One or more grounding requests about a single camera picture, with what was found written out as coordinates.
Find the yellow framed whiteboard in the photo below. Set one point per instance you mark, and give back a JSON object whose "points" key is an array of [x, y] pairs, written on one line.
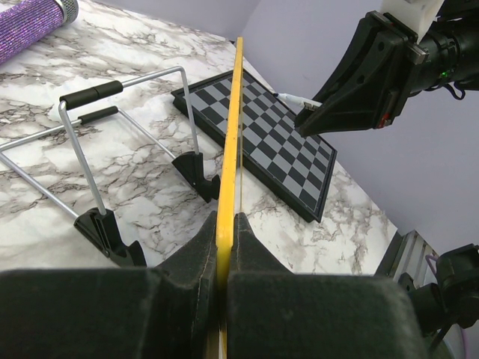
{"points": [[232, 159]]}

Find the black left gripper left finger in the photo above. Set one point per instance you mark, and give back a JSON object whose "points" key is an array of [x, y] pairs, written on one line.
{"points": [[164, 312]]}

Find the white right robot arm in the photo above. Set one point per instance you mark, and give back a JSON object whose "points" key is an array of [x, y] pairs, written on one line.
{"points": [[451, 49]]}

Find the white marker pen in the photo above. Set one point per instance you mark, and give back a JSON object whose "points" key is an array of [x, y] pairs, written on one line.
{"points": [[298, 100]]}

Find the black white chessboard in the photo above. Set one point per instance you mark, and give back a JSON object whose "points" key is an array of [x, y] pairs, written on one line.
{"points": [[298, 170]]}

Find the purple glitter microphone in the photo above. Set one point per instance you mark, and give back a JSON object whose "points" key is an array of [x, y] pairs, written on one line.
{"points": [[29, 21]]}

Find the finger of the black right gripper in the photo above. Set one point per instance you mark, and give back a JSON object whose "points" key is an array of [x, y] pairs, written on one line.
{"points": [[351, 83], [323, 120]]}

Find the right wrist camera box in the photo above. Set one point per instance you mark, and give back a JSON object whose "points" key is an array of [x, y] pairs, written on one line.
{"points": [[417, 15]]}

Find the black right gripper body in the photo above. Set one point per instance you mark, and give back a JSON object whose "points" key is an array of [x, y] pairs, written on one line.
{"points": [[387, 64]]}

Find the wire whiteboard stand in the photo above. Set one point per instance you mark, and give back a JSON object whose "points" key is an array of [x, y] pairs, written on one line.
{"points": [[129, 157]]}

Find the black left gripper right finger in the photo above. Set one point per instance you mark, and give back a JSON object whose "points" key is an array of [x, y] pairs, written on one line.
{"points": [[273, 313]]}

